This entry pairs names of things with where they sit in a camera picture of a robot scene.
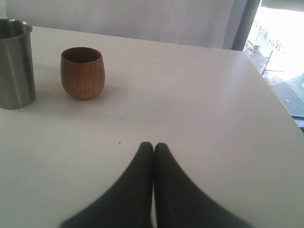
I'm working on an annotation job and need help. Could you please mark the white backdrop sheet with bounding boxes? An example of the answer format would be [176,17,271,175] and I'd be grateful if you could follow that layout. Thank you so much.
[0,0,260,50]

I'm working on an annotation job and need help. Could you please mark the round wooden cup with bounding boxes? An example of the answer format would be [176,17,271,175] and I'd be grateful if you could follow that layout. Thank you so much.
[60,47,105,100]

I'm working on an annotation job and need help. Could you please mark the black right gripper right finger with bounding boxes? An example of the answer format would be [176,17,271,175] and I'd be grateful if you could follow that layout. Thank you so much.
[154,143,251,228]

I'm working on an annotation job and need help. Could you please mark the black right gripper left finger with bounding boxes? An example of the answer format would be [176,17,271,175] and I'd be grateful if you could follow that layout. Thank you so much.
[60,142,153,228]

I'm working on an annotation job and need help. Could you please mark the stainless steel cup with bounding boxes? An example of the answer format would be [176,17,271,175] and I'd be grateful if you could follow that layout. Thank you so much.
[0,19,36,109]

